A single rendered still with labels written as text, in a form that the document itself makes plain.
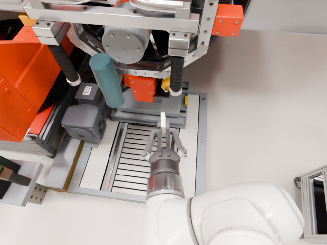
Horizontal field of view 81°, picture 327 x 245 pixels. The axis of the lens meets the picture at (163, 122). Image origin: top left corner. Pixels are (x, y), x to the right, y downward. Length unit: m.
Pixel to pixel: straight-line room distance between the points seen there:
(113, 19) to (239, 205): 0.47
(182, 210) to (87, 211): 0.98
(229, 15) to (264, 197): 0.55
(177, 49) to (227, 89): 1.23
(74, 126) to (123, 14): 0.68
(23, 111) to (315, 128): 1.80
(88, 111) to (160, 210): 0.77
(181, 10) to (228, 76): 1.36
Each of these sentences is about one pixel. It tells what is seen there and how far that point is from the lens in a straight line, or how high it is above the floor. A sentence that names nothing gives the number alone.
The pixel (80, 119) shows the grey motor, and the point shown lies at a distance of 1.06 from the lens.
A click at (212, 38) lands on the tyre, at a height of 0.75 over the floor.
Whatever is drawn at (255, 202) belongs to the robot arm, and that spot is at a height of 0.92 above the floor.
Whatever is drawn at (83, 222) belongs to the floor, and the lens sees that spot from 1.32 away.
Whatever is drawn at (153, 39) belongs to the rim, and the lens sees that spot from 0.90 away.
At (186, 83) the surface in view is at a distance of 1.47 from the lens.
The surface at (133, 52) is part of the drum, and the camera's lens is 0.63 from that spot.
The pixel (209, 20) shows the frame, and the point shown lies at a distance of 0.72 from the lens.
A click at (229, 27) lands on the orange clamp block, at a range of 0.74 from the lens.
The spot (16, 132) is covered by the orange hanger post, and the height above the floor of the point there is 0.58.
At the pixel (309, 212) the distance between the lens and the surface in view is 1.32.
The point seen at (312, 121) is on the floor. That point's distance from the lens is 1.82.
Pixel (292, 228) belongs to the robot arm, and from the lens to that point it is 0.36.
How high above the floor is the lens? 1.24
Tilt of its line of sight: 60 degrees down
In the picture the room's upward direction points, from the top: straight up
